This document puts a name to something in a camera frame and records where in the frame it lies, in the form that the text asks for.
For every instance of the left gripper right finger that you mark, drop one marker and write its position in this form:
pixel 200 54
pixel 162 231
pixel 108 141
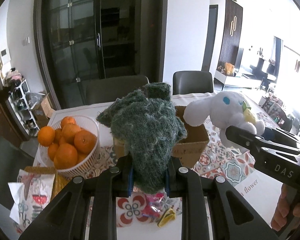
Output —
pixel 213 208

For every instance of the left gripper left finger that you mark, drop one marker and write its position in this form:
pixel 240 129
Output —
pixel 85 207

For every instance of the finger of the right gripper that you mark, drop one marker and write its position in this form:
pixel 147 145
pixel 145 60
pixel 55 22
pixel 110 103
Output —
pixel 250 141
pixel 281 136

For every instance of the white dog plush toy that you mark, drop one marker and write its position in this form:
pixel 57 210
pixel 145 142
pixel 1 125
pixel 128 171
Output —
pixel 224 109

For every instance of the yellow hair band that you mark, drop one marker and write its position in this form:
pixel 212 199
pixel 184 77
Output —
pixel 168 215

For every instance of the red hawthorn snack packet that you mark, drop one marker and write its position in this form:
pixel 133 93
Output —
pixel 153 206

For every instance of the dark green knitted plush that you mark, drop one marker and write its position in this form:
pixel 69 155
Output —
pixel 147 182

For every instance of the person right hand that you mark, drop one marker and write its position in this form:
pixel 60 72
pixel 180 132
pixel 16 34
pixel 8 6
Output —
pixel 279 218

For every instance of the patterned side chair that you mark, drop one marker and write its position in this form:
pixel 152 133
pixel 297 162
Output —
pixel 275 111

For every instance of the patterned table runner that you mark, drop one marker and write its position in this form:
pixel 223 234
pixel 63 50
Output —
pixel 216 159

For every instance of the orange front middle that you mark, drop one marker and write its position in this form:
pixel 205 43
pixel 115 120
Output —
pixel 66 157

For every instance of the orange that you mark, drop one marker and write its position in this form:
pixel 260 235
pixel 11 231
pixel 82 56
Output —
pixel 85 141
pixel 66 157
pixel 46 136
pixel 67 120

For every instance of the brown cardboard box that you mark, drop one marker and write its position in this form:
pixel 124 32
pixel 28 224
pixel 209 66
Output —
pixel 190 139

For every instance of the white fruit basket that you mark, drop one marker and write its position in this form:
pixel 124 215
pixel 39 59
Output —
pixel 46 155

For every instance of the orange right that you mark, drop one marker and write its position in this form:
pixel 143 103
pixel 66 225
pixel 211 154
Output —
pixel 85 141

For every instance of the orange left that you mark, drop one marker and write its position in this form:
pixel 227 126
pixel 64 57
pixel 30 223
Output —
pixel 46 136

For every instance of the dark chair right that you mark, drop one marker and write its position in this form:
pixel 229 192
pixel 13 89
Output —
pixel 191 81

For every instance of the dark chair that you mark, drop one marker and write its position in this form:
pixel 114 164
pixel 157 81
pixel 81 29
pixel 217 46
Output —
pixel 110 89
pixel 191 81

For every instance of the orange back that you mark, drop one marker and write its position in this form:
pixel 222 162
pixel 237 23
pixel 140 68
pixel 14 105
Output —
pixel 67 120

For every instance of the white shoe rack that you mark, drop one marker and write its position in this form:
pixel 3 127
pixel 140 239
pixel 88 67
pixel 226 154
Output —
pixel 18 98

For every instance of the dark chair left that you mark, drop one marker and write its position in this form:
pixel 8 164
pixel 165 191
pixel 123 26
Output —
pixel 110 89

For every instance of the white intercom panel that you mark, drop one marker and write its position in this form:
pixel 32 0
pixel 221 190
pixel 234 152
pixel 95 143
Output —
pixel 5 56

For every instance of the black glass sliding door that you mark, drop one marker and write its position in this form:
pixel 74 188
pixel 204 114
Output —
pixel 80 42

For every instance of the dark wood wall panel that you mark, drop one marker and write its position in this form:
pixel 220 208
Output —
pixel 231 33

